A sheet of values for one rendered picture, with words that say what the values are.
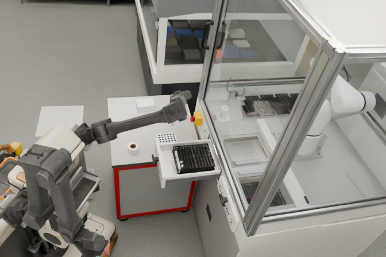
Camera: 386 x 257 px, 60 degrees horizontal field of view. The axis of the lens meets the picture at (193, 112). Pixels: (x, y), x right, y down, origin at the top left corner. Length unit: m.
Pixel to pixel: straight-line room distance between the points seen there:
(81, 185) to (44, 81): 2.42
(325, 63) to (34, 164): 0.87
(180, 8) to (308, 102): 1.37
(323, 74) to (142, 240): 2.02
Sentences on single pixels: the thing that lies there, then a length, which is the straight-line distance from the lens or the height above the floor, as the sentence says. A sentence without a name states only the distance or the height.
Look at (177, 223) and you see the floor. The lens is 2.77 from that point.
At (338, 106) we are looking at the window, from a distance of 1.18.
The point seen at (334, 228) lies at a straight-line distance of 2.03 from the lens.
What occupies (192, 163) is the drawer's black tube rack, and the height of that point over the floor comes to 0.90.
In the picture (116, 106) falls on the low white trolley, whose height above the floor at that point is 0.76.
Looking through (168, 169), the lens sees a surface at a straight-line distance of 2.00.
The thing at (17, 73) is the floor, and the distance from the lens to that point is 4.18.
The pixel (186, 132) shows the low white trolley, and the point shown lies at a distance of 2.31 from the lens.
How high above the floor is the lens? 2.43
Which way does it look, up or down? 43 degrees down
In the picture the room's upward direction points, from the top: 10 degrees clockwise
